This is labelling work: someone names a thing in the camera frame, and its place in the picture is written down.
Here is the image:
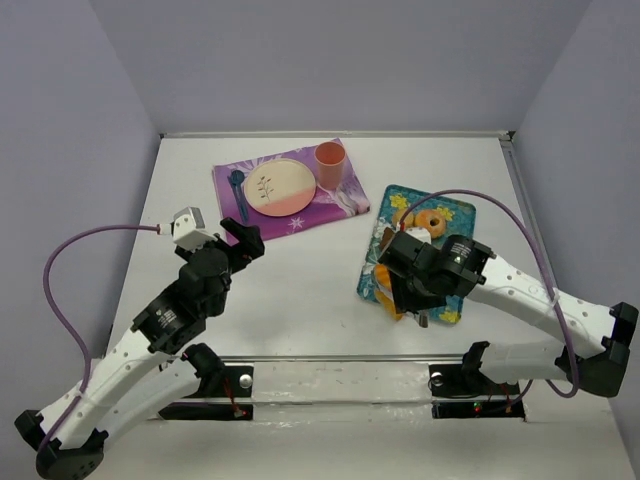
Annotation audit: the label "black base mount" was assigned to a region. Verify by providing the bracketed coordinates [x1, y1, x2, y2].
[157, 343, 254, 421]
[428, 341, 526, 420]

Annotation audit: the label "pink plastic cup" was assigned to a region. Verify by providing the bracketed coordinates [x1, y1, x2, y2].
[314, 141, 346, 190]

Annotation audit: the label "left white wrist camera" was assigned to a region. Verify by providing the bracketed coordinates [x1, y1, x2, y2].
[172, 207, 213, 251]

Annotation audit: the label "small round bun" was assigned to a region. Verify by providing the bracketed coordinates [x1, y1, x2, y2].
[392, 209, 414, 229]

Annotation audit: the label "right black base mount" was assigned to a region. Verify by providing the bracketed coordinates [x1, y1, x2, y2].
[428, 341, 526, 420]

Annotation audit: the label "teal floral tray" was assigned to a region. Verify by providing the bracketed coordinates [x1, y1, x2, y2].
[356, 184, 476, 325]

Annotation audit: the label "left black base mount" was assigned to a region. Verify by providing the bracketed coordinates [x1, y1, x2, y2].
[157, 343, 254, 421]

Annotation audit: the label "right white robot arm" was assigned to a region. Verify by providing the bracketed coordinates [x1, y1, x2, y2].
[378, 229, 638, 398]

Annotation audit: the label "blue plastic spoon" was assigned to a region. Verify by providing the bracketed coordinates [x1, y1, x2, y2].
[228, 169, 249, 224]

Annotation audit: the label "dark brown bread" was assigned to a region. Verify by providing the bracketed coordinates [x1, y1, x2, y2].
[379, 228, 395, 250]

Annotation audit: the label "glazed donut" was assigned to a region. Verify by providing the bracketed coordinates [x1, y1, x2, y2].
[414, 209, 447, 239]

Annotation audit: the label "cream and pink plate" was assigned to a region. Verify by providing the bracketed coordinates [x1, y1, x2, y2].
[243, 159, 316, 217]

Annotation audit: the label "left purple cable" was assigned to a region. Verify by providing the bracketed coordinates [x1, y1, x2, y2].
[35, 224, 174, 454]

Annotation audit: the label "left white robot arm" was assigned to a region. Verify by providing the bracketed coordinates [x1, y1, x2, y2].
[14, 208, 265, 479]

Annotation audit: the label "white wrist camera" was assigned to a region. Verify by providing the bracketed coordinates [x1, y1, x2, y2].
[172, 207, 213, 251]
[398, 227, 432, 244]

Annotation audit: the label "orange croissant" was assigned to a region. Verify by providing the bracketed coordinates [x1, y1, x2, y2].
[373, 264, 403, 321]

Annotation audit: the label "purple floral placemat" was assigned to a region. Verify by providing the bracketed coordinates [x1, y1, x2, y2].
[212, 138, 370, 240]

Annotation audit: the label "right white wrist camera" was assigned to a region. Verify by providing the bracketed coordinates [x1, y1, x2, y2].
[398, 227, 432, 244]

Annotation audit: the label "metal tongs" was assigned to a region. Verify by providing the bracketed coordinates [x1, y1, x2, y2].
[417, 310, 429, 328]

